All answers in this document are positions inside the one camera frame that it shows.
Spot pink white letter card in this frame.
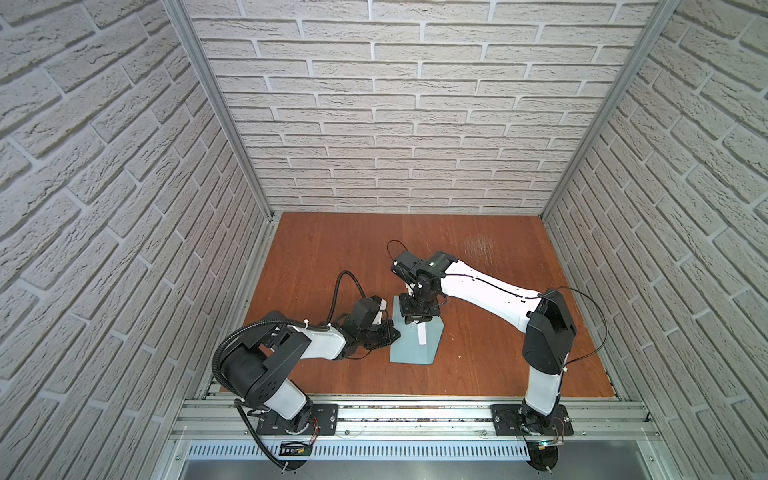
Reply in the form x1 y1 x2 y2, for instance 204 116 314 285
417 324 428 346

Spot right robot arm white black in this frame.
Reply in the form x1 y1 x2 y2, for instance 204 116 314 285
391 250 577 435

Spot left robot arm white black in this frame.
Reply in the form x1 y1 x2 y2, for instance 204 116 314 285
211 296 401 434

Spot small circuit board left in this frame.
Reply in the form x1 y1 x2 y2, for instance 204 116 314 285
279 442 314 457

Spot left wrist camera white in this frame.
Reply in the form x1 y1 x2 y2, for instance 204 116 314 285
372 296 388 326

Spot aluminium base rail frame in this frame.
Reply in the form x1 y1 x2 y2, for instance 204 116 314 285
151 389 679 479

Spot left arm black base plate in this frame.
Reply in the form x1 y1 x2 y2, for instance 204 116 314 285
257 402 338 436

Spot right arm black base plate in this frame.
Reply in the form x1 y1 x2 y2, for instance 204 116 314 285
490 404 574 437

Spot right aluminium corner post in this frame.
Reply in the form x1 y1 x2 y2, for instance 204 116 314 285
540 0 680 221

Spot aluminium corner post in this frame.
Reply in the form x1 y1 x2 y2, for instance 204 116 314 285
540 0 680 221
164 0 275 221

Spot left aluminium corner post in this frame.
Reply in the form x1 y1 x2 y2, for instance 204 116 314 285
164 0 275 221

